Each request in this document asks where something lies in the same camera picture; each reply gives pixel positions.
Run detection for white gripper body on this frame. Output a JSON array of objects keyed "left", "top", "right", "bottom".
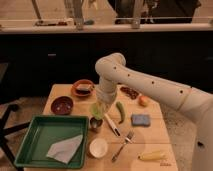
[{"left": 96, "top": 87, "right": 117, "bottom": 114}]

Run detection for light green plastic cup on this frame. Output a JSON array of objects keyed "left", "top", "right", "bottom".
[{"left": 90, "top": 102, "right": 104, "bottom": 120}]

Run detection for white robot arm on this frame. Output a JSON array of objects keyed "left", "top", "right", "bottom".
[{"left": 95, "top": 53, "right": 213, "bottom": 171}]

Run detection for green pepper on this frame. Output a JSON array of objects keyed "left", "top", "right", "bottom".
[{"left": 116, "top": 101, "right": 125, "bottom": 124}]

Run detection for orange bowl with contents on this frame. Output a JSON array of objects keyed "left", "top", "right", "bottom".
[{"left": 71, "top": 79, "right": 95, "bottom": 97}]

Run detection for dark red food pieces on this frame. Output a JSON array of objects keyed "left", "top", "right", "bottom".
[{"left": 120, "top": 87, "right": 139, "bottom": 100}]

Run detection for small metal cup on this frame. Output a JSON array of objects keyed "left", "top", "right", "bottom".
[{"left": 90, "top": 117, "right": 103, "bottom": 133}]

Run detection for orange fruit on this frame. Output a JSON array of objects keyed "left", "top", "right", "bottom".
[{"left": 139, "top": 95, "right": 150, "bottom": 107}]

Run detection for blue sponge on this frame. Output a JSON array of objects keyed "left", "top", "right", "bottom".
[{"left": 131, "top": 114, "right": 151, "bottom": 127}]

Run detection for dark red bowl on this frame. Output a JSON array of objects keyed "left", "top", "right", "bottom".
[{"left": 51, "top": 96, "right": 73, "bottom": 115}]

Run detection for wooden table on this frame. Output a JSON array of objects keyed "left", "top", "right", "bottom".
[{"left": 23, "top": 83, "right": 180, "bottom": 171}]

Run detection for silver fork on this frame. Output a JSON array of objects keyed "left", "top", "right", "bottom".
[{"left": 111, "top": 131, "right": 134, "bottom": 162}]

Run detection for grey cloth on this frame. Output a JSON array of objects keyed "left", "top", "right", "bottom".
[{"left": 46, "top": 134, "right": 83, "bottom": 164}]

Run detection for green plastic tray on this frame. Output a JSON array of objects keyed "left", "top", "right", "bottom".
[{"left": 14, "top": 115, "right": 89, "bottom": 169}]

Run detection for black office chair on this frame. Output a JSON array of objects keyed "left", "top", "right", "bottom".
[{"left": 0, "top": 62, "right": 32, "bottom": 171}]

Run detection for white handled kitchen tool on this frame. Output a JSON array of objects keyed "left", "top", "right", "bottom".
[{"left": 104, "top": 114, "right": 121, "bottom": 137}]

